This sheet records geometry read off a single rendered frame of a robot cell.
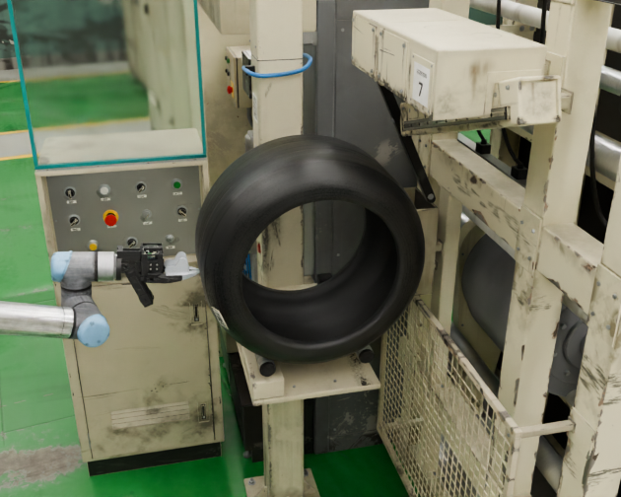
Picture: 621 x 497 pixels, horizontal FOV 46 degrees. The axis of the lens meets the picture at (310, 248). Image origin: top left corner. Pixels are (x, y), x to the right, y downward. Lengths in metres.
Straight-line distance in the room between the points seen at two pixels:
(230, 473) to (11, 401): 1.13
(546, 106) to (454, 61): 0.20
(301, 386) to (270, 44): 0.95
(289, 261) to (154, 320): 0.65
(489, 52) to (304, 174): 0.51
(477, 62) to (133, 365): 1.77
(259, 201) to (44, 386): 2.16
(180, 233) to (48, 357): 1.48
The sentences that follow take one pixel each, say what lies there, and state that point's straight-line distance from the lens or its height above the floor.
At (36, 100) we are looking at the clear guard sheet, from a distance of 2.48.
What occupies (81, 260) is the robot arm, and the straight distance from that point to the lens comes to 1.90.
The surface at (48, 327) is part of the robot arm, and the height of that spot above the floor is 1.17.
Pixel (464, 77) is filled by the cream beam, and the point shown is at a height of 1.73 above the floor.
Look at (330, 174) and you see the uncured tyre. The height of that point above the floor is 1.46.
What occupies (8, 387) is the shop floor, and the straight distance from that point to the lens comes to 3.77.
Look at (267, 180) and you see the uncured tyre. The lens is 1.78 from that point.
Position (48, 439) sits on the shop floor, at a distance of 3.39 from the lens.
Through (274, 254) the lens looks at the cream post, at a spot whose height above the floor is 1.06.
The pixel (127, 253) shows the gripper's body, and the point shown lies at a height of 1.25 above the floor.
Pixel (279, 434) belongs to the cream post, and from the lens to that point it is 2.66.
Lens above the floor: 2.05
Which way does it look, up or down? 25 degrees down
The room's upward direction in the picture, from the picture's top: straight up
